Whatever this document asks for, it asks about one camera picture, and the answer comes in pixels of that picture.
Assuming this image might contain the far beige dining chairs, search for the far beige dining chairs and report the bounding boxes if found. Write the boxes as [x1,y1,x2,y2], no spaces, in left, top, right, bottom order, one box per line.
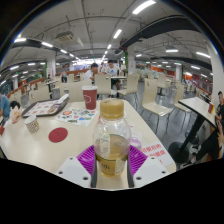
[13,71,214,104]

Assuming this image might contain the black backpack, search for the black backpack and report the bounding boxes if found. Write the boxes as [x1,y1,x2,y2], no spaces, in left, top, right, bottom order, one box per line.
[9,100,22,111]

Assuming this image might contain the brown food tray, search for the brown food tray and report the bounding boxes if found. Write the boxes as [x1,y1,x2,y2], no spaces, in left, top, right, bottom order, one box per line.
[20,96,70,119]

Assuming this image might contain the crumpled white napkin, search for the crumpled white napkin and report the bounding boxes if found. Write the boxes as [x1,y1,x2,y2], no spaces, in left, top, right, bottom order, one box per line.
[56,93,70,105]

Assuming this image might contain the white notice with red text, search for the white notice with red text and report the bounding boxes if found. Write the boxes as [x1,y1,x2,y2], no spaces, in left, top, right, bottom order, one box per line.
[139,141,175,168]

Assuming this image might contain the neighbouring dining table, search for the neighbouring dining table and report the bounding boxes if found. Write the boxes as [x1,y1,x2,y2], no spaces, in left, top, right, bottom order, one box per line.
[178,96,218,164]

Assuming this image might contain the beige wooden chair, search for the beige wooden chair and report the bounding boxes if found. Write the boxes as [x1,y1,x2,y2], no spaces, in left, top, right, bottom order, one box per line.
[116,73,140,101]
[140,78,174,134]
[68,79,93,103]
[28,87,51,105]

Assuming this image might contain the clear yellow-capped drink bottle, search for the clear yellow-capped drink bottle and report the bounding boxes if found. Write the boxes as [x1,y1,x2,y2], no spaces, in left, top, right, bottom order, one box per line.
[92,98,132,178]

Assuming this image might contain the person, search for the person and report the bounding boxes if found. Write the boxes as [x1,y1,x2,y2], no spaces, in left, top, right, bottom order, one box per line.
[105,59,120,77]
[214,90,224,126]
[0,93,11,119]
[84,62,100,81]
[196,119,224,161]

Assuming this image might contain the ceiling strip lights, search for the ceiling strip lights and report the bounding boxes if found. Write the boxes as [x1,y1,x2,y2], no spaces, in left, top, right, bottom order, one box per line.
[0,0,214,84]

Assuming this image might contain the colourful printed flyer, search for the colourful printed flyer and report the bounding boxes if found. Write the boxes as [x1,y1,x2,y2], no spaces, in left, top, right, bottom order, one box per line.
[54,106,100,128]

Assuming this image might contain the red paper cup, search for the red paper cup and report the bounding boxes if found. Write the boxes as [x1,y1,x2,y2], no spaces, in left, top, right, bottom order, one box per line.
[81,85,99,111]

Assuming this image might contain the white patterned mug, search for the white patterned mug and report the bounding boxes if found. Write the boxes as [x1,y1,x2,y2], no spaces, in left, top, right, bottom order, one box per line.
[24,114,40,135]

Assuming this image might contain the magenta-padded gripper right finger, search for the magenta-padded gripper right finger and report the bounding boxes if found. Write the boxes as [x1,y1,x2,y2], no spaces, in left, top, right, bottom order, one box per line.
[125,144,169,189]

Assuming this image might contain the flat round red coaster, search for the flat round red coaster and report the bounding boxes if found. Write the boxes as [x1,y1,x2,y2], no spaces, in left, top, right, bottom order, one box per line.
[48,126,69,144]

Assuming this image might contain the ceiling air conditioner unit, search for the ceiling air conditioner unit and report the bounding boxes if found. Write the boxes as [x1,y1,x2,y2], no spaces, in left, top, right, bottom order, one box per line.
[54,30,75,43]

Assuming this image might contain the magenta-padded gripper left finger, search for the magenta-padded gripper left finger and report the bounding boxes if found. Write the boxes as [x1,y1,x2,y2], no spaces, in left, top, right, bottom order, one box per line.
[54,144,99,189]

